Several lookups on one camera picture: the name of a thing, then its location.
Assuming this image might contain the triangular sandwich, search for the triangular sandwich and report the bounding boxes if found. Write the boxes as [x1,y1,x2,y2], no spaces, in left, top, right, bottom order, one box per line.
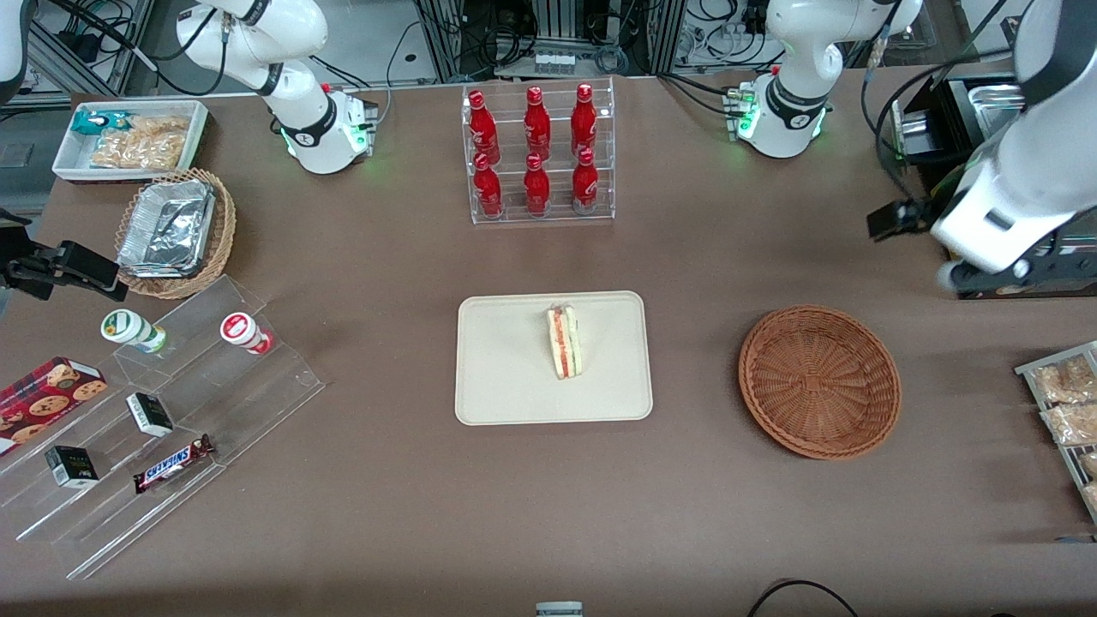
[547,303,584,381]

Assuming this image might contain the light oval wicker basket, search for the light oval wicker basket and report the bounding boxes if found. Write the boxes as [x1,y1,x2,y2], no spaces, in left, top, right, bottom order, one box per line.
[114,168,237,300]

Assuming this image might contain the tray of packaged snacks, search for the tray of packaged snacks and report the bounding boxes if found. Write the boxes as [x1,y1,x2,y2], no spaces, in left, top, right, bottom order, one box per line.
[1015,341,1097,525]

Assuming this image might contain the brown round wicker basket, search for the brown round wicker basket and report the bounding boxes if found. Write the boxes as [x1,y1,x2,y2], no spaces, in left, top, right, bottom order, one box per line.
[738,305,902,461]

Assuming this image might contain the beige rectangular tray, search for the beige rectangular tray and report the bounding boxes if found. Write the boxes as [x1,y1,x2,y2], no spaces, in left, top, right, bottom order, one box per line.
[454,291,654,427]

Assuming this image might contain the green lid yogurt cup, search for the green lid yogurt cup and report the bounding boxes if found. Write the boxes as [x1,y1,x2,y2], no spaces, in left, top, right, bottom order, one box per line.
[100,308,168,355]

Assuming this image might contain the silver foil packets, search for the silver foil packets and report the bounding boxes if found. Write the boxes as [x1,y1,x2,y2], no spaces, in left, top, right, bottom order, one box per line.
[117,178,217,280]

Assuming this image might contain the silver device with green light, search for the silver device with green light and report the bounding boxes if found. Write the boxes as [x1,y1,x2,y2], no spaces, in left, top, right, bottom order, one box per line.
[891,99,945,164]

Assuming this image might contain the white rectangular bin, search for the white rectangular bin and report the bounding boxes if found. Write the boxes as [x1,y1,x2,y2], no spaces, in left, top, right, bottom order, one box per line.
[51,99,211,185]

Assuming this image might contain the red tartan cookie box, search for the red tartan cookie box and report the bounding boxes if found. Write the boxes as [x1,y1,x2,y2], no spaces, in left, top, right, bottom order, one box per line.
[0,356,109,458]

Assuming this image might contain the black box machine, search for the black box machine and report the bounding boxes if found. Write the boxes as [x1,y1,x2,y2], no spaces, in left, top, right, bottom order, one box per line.
[891,75,1097,301]

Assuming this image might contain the shiny metal pan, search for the shiny metal pan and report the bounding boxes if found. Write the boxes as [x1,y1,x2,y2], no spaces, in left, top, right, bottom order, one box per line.
[963,79,1031,143]

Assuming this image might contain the clear cracker snack bag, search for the clear cracker snack bag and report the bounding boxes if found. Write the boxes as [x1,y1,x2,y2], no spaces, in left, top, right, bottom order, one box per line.
[89,115,192,171]

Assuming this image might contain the teal snack packet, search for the teal snack packet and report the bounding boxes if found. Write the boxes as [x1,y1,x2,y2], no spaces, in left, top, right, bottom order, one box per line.
[71,110,135,138]

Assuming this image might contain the small black carton box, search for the small black carton box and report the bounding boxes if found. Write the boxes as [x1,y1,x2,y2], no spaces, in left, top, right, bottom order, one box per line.
[45,446,99,489]
[126,392,175,439]

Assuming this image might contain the red lid yogurt cup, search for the red lid yogurt cup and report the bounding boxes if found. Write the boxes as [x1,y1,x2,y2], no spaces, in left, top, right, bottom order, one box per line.
[219,312,275,356]

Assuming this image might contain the Snickers chocolate bar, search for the Snickers chocolate bar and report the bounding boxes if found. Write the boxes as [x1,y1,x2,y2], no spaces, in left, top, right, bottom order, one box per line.
[133,434,216,494]

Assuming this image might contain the clear acrylic step stand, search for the clear acrylic step stand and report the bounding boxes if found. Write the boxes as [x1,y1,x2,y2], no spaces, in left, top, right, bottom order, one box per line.
[0,274,327,581]

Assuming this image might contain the red cola bottle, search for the red cola bottle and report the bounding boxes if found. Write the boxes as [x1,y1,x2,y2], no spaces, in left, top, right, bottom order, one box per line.
[571,83,598,159]
[468,90,501,165]
[524,86,552,162]
[572,147,600,213]
[523,153,551,217]
[473,153,505,218]

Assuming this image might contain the clear acrylic bottle rack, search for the clear acrylic bottle rack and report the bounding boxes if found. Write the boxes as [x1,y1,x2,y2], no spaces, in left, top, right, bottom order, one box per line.
[461,77,616,226]

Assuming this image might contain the aluminium profile frame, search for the aluminium profile frame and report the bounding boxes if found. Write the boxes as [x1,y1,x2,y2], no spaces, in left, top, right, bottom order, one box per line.
[416,0,688,80]
[26,0,159,97]

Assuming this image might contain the black cable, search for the black cable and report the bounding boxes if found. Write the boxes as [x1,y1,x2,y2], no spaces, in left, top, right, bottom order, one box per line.
[746,580,862,617]

